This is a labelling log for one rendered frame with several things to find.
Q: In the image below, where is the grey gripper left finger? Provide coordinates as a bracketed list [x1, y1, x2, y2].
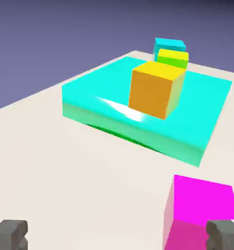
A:
[0, 218, 29, 250]

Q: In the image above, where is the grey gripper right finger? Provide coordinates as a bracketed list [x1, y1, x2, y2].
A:
[206, 219, 234, 250]

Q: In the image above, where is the small magenta cube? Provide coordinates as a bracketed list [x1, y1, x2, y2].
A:
[163, 174, 234, 250]

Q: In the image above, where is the small orange cube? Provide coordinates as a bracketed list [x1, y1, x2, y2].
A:
[128, 61, 187, 120]

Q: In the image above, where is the small yellow-green cube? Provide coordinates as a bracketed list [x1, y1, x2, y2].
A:
[157, 48, 189, 70]

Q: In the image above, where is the small light blue cube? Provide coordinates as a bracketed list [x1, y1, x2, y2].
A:
[153, 38, 187, 62]

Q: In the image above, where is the large cyan box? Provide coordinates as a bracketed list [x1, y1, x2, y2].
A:
[61, 56, 233, 168]

